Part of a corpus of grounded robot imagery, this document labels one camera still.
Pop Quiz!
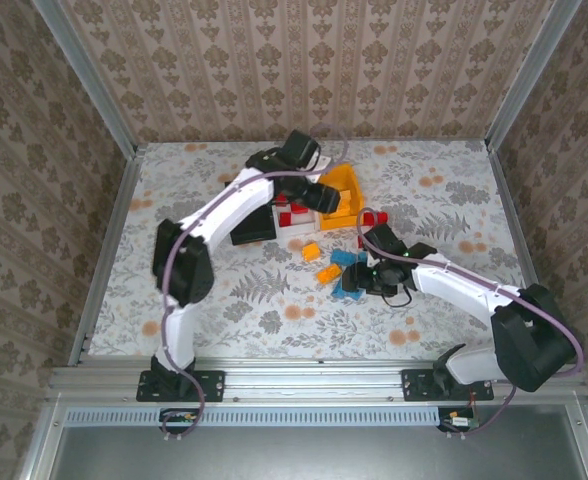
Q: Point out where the white plastic bin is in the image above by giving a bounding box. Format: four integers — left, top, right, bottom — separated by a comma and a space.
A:
272, 194, 321, 236

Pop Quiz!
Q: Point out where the thin black cable loop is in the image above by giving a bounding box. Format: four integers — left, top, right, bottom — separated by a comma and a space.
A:
379, 283, 411, 310

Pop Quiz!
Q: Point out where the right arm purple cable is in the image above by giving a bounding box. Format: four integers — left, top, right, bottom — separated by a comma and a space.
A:
356, 206, 586, 439

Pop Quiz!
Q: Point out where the floral patterned table cloth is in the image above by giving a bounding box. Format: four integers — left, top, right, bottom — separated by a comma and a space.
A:
87, 140, 551, 362

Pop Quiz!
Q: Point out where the yellow plastic bin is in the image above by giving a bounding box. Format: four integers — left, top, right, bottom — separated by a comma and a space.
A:
317, 163, 366, 232

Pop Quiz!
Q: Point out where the black plastic bin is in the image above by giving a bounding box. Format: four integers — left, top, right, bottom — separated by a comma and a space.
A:
223, 174, 279, 247

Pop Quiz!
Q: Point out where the aluminium corner post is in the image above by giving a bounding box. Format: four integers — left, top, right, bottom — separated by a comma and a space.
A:
484, 0, 584, 154
31, 0, 139, 159

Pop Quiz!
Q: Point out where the grey slotted cable duct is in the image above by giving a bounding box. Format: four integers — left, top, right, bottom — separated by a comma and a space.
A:
63, 404, 441, 427

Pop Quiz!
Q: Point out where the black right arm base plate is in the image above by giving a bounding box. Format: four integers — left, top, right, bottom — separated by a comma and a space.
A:
401, 368, 495, 403

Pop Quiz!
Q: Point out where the aluminium side rail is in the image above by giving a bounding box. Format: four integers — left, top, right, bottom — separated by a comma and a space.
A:
67, 144, 148, 366
487, 144, 566, 365

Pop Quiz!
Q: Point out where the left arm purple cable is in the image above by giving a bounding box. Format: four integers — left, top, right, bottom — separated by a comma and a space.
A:
159, 123, 350, 441

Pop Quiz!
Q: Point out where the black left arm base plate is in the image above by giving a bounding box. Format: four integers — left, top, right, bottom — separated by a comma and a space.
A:
135, 368, 226, 404

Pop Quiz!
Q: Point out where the aluminium mounting rail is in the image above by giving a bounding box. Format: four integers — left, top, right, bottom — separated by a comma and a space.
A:
47, 355, 588, 405

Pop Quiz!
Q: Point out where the grey metal sheet panel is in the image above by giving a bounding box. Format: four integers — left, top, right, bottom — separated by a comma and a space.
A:
48, 422, 588, 480

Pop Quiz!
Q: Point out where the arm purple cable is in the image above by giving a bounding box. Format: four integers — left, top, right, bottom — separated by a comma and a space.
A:
356, 206, 586, 439
159, 123, 350, 441

